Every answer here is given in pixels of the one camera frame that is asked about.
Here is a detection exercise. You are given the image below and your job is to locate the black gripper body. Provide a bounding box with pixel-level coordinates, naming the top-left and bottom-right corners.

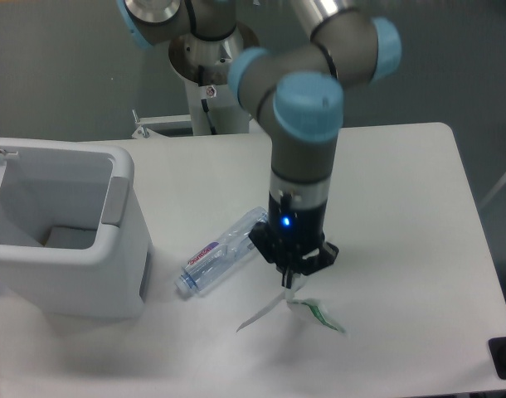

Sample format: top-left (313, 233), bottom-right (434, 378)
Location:
top-left (267, 195), bottom-right (327, 255)

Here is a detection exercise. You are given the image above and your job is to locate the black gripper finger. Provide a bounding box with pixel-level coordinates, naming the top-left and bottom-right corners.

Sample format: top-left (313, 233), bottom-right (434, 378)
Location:
top-left (286, 241), bottom-right (339, 289)
top-left (249, 221), bottom-right (289, 288)

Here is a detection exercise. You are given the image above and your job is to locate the white green plastic wrapper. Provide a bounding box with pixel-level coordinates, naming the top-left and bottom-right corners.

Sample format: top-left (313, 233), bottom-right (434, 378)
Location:
top-left (236, 276), bottom-right (348, 335)

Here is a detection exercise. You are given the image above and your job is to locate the clear plastic water bottle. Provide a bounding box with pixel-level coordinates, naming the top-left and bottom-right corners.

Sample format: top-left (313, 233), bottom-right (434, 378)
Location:
top-left (175, 206), bottom-right (268, 298)

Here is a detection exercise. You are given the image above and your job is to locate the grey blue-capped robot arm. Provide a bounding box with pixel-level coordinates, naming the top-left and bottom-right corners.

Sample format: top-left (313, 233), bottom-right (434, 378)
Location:
top-left (117, 1), bottom-right (402, 289)

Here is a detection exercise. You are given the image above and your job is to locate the white trash can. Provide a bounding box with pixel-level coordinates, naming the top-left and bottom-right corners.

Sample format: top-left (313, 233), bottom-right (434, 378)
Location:
top-left (0, 138), bottom-right (152, 318)

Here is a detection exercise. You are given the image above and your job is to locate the black device at table edge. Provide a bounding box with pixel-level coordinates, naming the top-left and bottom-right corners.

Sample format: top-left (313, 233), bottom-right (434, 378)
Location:
top-left (488, 337), bottom-right (506, 380)

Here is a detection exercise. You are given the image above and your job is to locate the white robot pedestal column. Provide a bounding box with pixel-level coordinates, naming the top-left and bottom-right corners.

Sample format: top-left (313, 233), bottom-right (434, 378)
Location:
top-left (183, 79), bottom-right (243, 120)

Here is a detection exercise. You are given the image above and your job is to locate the black cable on pedestal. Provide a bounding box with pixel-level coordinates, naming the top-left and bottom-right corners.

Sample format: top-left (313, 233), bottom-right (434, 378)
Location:
top-left (197, 64), bottom-right (217, 136)

